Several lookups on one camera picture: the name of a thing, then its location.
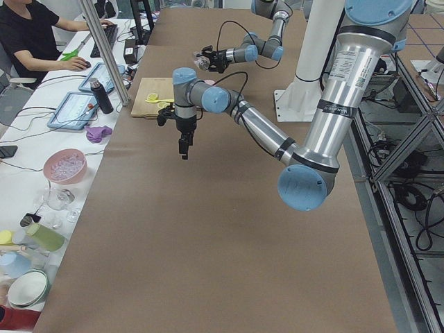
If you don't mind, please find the yellow cup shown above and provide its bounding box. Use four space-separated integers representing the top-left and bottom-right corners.
0 230 14 246

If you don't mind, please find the upper teach pendant tablet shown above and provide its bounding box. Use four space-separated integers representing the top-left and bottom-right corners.
78 62 114 93

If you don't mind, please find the green cup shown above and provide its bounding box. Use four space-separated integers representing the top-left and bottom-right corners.
26 223 65 252

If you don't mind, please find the white green rim bowl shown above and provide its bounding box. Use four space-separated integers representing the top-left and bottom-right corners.
8 270 50 308

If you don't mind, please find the purple cloth glove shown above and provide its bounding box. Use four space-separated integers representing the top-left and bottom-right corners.
85 126 112 143

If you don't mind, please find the aluminium frame post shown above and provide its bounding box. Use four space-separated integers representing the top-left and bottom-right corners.
79 0 130 106

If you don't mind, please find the black keyboard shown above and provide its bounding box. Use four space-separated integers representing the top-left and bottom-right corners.
89 24 119 59

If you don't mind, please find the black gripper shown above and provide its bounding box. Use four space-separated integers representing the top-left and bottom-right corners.
201 45 229 73
157 105 197 160

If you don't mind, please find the teach pendant tablet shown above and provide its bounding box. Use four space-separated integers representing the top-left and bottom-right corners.
47 92 98 130
78 62 114 93

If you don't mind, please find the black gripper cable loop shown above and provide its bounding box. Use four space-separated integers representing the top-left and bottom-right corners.
216 20 259 53

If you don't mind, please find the light blue cup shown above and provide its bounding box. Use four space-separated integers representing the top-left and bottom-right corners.
1 252 32 278

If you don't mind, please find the seated person black shirt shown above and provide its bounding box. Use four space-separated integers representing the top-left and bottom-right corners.
0 0 115 89

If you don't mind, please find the lemon slice front left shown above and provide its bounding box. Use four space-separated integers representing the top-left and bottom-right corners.
146 93 159 99

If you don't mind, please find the yellow plastic knife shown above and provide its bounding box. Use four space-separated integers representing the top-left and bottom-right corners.
145 99 174 103

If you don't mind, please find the lower teach pendant tablet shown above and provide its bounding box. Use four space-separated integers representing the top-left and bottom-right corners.
47 92 98 130

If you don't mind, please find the bamboo cutting board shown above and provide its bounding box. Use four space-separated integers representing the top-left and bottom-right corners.
130 77 173 118

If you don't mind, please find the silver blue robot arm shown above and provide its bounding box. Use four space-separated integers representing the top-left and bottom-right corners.
194 1 293 74
157 1 411 211

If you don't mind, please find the black water bottle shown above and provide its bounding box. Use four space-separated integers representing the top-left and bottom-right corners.
89 78 114 114

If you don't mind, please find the glass sauce dispenser bottle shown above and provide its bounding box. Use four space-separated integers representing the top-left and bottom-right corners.
194 52 211 71

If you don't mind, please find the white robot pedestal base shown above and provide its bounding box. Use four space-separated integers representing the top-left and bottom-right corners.
275 0 344 122

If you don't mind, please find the pink bowl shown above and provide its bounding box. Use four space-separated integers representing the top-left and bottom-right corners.
43 148 87 185

